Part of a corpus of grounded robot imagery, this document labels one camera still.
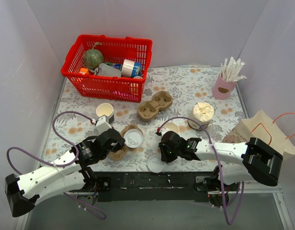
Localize green round melon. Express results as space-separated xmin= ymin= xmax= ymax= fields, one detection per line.
xmin=83 ymin=42 xmax=104 ymax=69

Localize white plastic coffee lid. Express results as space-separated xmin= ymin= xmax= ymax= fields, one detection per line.
xmin=147 ymin=155 xmax=165 ymax=173

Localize brown pulp cup carrier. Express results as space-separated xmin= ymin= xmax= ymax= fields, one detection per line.
xmin=137 ymin=91 xmax=173 ymax=122
xmin=108 ymin=124 xmax=143 ymax=161

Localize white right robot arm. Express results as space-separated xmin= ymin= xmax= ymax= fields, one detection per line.
xmin=157 ymin=130 xmax=283 ymax=191

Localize grey pouch package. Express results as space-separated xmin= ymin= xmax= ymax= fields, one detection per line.
xmin=95 ymin=63 xmax=121 ymax=78

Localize dark paper coffee cup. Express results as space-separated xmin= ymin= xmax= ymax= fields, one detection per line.
xmin=163 ymin=122 xmax=180 ymax=134

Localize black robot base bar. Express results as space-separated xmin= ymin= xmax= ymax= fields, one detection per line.
xmin=68 ymin=171 xmax=237 ymax=207

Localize pink straw holder cup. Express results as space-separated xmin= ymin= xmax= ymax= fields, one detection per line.
xmin=212 ymin=73 xmax=237 ymax=100

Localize empty dark paper cup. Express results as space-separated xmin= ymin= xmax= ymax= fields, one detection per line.
xmin=96 ymin=103 xmax=114 ymax=124

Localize kraft paper bag orange handles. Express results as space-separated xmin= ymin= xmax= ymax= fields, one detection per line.
xmin=222 ymin=110 xmax=295 ymax=160

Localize orange small carton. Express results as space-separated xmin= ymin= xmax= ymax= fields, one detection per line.
xmin=79 ymin=68 xmax=89 ymax=75

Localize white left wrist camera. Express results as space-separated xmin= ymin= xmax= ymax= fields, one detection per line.
xmin=95 ymin=115 xmax=112 ymax=134

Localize floral patterned table mat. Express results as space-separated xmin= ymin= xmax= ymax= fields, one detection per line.
xmin=43 ymin=66 xmax=246 ymax=172

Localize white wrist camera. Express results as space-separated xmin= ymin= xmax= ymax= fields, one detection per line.
xmin=156 ymin=127 xmax=171 ymax=137
xmin=95 ymin=115 xmax=112 ymax=134

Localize blue white can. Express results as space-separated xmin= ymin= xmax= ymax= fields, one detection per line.
xmin=121 ymin=59 xmax=142 ymax=78

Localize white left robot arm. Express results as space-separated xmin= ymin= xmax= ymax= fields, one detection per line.
xmin=5 ymin=128 xmax=125 ymax=217

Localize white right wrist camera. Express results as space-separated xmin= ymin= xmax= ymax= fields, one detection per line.
xmin=156 ymin=127 xmax=171 ymax=137

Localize white wrapped straws bundle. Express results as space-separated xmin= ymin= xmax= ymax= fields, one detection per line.
xmin=220 ymin=57 xmax=247 ymax=83

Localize red plastic shopping basket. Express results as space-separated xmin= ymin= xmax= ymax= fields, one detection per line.
xmin=61 ymin=34 xmax=153 ymax=103

